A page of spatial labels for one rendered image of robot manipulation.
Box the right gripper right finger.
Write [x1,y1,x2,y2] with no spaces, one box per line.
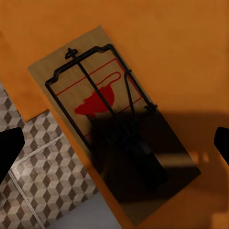
[214,127,229,165]

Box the mousetrap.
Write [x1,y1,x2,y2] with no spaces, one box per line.
[27,25,202,227]

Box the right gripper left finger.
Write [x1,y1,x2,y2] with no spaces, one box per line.
[0,127,25,184]

